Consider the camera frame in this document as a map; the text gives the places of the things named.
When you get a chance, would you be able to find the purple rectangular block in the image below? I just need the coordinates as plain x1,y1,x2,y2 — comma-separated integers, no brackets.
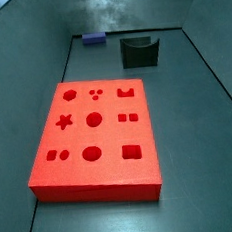
82,32,106,45

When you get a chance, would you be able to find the red foam shape board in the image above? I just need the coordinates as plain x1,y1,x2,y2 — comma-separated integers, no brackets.
28,79,163,202

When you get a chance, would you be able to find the black curved fixture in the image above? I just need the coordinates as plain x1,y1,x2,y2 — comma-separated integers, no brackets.
120,37,160,69

